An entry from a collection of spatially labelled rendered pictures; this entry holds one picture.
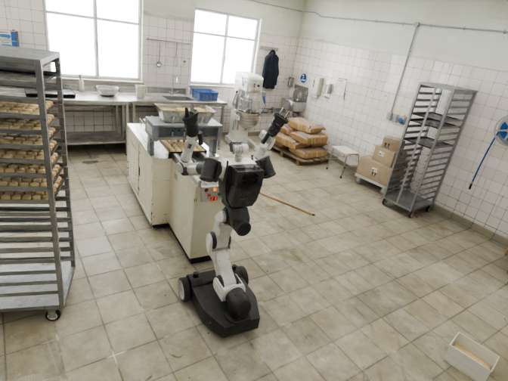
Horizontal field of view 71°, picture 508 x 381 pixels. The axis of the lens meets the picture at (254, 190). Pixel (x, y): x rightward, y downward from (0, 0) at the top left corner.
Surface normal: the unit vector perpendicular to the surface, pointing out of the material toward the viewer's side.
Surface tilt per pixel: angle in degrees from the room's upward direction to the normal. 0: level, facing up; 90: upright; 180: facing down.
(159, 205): 90
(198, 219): 90
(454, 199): 90
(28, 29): 90
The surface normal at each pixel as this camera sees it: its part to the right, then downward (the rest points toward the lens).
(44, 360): 0.14, -0.90
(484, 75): -0.83, 0.11
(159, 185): 0.47, 0.42
